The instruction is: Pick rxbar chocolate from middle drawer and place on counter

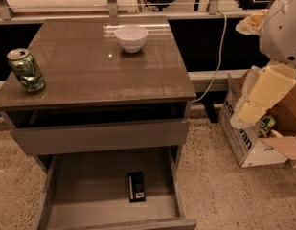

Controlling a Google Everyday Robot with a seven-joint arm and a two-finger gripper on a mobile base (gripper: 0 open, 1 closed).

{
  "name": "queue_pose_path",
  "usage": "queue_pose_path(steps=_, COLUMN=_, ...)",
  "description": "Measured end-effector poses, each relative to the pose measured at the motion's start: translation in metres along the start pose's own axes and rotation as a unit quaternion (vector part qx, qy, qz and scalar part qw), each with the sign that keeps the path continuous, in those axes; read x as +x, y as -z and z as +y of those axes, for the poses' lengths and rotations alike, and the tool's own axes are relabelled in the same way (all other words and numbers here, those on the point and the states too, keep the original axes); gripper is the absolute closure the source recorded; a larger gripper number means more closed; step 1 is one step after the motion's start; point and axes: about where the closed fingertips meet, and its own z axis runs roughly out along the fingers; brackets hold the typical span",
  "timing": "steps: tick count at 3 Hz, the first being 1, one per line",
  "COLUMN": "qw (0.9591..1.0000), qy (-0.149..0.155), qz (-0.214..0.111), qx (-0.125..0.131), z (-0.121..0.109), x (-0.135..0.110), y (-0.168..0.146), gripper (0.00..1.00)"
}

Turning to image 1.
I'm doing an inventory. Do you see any white cable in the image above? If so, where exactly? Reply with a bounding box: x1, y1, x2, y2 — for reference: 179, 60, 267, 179
193, 10, 228, 104

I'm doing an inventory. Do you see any metal railing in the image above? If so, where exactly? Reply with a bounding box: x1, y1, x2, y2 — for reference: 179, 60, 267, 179
0, 0, 296, 21

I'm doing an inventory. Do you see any green soda can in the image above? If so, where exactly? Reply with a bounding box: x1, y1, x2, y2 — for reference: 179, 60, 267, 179
7, 48, 45, 93

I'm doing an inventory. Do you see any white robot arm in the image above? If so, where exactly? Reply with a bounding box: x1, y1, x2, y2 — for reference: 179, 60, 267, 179
230, 0, 296, 128

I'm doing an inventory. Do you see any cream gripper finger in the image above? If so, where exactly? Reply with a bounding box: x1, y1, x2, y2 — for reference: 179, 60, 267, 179
236, 9, 268, 35
230, 63, 296, 128

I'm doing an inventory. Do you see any green can in box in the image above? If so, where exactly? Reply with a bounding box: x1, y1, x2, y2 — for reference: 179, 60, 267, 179
258, 115, 277, 137

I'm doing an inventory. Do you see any cardboard box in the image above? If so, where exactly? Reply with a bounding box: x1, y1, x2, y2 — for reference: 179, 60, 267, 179
218, 76, 296, 168

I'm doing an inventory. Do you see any closed top drawer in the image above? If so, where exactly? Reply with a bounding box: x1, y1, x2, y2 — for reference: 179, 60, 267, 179
11, 119, 189, 155

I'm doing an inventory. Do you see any open middle drawer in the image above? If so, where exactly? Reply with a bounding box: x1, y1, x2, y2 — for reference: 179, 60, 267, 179
34, 147, 196, 230

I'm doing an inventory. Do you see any black rxbar chocolate bar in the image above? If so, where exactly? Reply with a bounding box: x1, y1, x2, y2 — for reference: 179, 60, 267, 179
127, 172, 146, 203

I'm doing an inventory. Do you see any white bowl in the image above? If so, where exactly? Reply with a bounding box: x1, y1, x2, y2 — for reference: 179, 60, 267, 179
114, 25, 148, 53

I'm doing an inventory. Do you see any grey drawer cabinet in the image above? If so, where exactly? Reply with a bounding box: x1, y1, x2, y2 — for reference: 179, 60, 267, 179
0, 15, 197, 230

